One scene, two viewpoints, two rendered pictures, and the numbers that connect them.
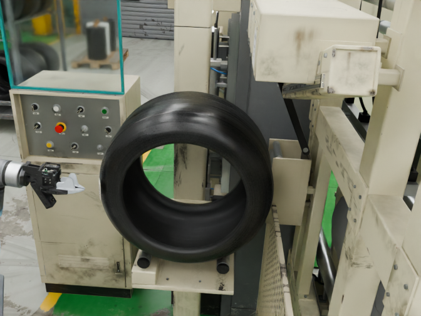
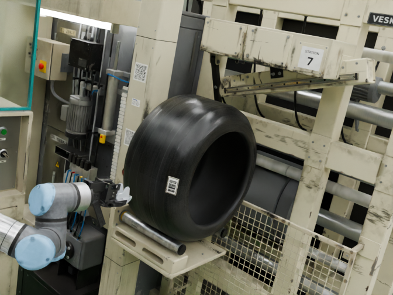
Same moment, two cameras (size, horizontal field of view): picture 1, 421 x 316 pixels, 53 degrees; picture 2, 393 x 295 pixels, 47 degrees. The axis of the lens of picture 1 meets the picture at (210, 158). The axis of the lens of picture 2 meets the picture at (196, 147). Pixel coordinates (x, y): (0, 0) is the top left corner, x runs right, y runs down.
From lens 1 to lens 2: 1.58 m
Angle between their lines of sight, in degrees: 52
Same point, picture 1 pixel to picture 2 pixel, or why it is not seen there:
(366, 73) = (371, 72)
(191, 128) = (235, 119)
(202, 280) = (202, 253)
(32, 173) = (98, 189)
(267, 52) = (330, 61)
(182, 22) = (162, 37)
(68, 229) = not seen: outside the picture
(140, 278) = (177, 266)
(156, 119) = (214, 115)
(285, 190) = not seen: hidden behind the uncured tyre
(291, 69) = (333, 71)
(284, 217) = not seen: hidden behind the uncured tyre
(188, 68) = (160, 76)
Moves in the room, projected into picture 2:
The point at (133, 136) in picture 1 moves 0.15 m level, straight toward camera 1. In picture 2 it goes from (204, 131) to (242, 143)
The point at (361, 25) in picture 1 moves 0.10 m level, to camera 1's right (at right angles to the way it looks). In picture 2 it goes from (353, 48) to (361, 50)
